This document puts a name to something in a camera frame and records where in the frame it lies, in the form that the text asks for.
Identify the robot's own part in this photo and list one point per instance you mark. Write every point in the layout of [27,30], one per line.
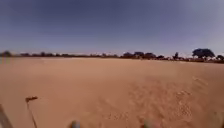
[148,124]
[75,124]

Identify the reddish-brown sandy ground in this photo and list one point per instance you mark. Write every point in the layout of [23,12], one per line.
[110,90]

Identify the distant row of trees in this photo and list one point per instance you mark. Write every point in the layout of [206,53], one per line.
[202,53]

